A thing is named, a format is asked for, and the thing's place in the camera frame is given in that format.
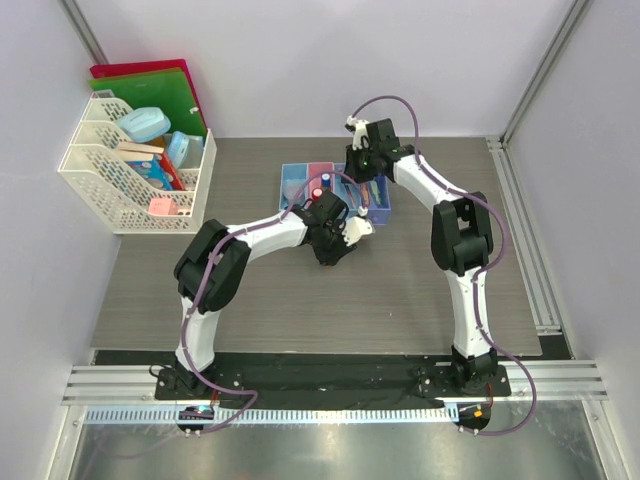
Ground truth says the aluminium frame rail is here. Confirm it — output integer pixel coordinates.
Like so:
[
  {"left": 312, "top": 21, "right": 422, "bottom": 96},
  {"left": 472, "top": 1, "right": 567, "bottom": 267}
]
[{"left": 486, "top": 136, "right": 563, "bottom": 336}]

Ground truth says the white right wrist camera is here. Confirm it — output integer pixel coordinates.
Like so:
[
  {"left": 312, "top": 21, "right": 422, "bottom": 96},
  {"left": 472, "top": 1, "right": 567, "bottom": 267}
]
[{"left": 345, "top": 116, "right": 369, "bottom": 151}]

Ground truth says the light blue case lower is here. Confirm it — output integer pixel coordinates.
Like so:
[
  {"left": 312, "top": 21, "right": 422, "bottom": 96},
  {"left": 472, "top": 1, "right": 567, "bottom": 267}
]
[{"left": 164, "top": 131, "right": 204, "bottom": 169}]

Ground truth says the purple drawer box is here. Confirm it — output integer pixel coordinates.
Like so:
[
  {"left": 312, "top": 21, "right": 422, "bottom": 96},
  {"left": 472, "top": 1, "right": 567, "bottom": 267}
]
[{"left": 360, "top": 175, "right": 391, "bottom": 226}]

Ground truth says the red folder board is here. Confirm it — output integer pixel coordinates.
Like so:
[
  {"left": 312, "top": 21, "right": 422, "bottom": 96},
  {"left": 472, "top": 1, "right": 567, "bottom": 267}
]
[{"left": 89, "top": 58, "right": 201, "bottom": 108}]

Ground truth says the light blue drawer box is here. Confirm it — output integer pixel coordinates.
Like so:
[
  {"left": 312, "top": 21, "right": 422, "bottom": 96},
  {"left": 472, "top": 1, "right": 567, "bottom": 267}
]
[{"left": 332, "top": 163, "right": 363, "bottom": 218}]

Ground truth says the blue leftmost drawer box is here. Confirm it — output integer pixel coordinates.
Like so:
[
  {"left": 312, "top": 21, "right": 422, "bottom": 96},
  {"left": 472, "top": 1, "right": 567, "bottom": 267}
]
[{"left": 279, "top": 163, "right": 309, "bottom": 211}]

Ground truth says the light blue case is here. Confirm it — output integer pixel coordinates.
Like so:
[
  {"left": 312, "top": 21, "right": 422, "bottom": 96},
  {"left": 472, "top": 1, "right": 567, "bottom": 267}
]
[
  {"left": 164, "top": 131, "right": 204, "bottom": 169},
  {"left": 114, "top": 107, "right": 171, "bottom": 143}
]

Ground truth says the blue patterned book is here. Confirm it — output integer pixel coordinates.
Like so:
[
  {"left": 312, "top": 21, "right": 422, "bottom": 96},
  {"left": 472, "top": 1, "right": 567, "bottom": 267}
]
[{"left": 119, "top": 151, "right": 185, "bottom": 191}]

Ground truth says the orange utility knife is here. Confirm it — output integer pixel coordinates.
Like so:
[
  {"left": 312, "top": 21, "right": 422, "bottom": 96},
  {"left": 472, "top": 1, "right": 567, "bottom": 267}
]
[{"left": 369, "top": 181, "right": 383, "bottom": 206}]

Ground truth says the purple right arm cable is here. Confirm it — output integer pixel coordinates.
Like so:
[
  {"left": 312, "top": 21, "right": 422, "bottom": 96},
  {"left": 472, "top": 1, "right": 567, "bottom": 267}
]
[{"left": 349, "top": 94, "right": 539, "bottom": 437}]

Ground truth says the pink drawer box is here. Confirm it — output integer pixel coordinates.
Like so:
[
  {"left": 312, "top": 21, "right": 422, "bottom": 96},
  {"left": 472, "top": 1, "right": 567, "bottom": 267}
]
[{"left": 307, "top": 162, "right": 334, "bottom": 200}]

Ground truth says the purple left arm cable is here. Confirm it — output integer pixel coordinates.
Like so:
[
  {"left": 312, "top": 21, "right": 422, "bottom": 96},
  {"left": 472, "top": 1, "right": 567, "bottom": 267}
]
[{"left": 178, "top": 172, "right": 369, "bottom": 436}]

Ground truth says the clear jar of paper clips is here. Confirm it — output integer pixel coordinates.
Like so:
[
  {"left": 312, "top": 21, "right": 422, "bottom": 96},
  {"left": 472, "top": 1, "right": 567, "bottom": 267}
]
[{"left": 282, "top": 180, "right": 303, "bottom": 203}]

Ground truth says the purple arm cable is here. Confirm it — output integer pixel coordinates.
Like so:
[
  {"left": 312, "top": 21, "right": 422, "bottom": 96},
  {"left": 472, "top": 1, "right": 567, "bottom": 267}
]
[
  {"left": 349, "top": 94, "right": 539, "bottom": 437},
  {"left": 178, "top": 172, "right": 369, "bottom": 436}
]

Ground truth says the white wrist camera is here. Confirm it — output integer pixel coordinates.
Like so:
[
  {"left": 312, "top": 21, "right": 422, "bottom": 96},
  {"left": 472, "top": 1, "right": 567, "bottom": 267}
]
[
  {"left": 345, "top": 116, "right": 369, "bottom": 151},
  {"left": 342, "top": 216, "right": 375, "bottom": 247}
]

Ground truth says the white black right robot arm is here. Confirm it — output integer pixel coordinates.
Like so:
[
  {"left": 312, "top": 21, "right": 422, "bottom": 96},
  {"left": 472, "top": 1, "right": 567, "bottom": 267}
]
[{"left": 345, "top": 116, "right": 498, "bottom": 395}]

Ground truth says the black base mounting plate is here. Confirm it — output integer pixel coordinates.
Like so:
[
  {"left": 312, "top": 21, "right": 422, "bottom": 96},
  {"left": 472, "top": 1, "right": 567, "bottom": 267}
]
[{"left": 155, "top": 353, "right": 511, "bottom": 401}]

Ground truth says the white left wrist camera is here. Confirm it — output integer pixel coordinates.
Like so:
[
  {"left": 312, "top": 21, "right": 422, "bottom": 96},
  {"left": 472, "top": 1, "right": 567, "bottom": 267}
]
[{"left": 342, "top": 216, "right": 375, "bottom": 247}]

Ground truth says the white slotted cable duct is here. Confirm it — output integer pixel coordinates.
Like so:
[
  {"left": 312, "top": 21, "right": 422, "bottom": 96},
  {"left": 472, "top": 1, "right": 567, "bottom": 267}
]
[{"left": 84, "top": 404, "right": 459, "bottom": 426}]

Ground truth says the light blue case upper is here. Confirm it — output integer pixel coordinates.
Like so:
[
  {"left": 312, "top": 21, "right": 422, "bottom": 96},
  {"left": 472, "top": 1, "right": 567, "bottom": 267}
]
[{"left": 114, "top": 107, "right": 171, "bottom": 143}]

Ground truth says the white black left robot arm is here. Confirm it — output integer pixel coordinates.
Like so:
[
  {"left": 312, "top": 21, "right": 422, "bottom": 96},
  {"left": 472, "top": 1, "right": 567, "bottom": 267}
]
[{"left": 174, "top": 191, "right": 374, "bottom": 399}]

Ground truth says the white mesh file organizer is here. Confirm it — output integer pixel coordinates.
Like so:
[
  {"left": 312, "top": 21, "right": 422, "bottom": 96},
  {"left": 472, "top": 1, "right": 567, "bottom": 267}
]
[{"left": 58, "top": 93, "right": 217, "bottom": 235}]

